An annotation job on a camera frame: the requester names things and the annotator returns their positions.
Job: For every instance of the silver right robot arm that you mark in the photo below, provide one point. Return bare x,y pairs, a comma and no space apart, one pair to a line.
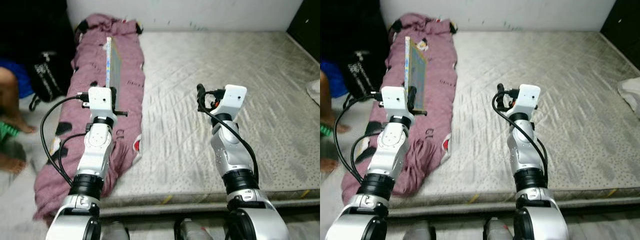
227,150
522,150

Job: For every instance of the black tufted headboard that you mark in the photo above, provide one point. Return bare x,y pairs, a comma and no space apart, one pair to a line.
307,25
625,22

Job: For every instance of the yellow blue picture book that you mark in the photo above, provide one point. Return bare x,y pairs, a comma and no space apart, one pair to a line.
417,75
114,70

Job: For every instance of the blue cloth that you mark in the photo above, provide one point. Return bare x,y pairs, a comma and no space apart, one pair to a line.
336,80
20,80

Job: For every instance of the black bag white lettering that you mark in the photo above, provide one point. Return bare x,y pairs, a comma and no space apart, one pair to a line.
50,75
365,75

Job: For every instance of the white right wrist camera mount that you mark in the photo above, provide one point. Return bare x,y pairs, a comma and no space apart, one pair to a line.
232,99
527,97

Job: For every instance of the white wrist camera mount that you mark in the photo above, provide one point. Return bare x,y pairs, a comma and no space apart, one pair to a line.
396,100
232,99
527,97
101,100

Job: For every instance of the grey robot leg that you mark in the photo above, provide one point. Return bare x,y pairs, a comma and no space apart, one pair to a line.
115,232
419,232
497,231
195,231

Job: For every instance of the grey robot left leg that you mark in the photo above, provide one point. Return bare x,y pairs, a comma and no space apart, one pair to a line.
419,232
115,232

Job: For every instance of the grey upholstered bed base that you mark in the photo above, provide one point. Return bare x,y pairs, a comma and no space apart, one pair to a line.
200,207
450,207

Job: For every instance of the person in black shorts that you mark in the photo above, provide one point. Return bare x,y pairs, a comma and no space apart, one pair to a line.
7,95
326,100

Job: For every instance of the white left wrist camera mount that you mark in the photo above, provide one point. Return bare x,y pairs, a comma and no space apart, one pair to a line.
396,100
101,100

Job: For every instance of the purple cartoon print blanket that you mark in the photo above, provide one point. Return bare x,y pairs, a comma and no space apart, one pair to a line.
130,70
440,70

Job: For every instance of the grey quilted mattress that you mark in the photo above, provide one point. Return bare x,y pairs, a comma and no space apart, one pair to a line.
225,65
550,65

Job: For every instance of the grey robot right leg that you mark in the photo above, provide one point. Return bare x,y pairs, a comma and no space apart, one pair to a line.
195,231
497,231

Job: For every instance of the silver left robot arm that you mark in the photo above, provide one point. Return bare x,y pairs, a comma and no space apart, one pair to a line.
390,150
95,150

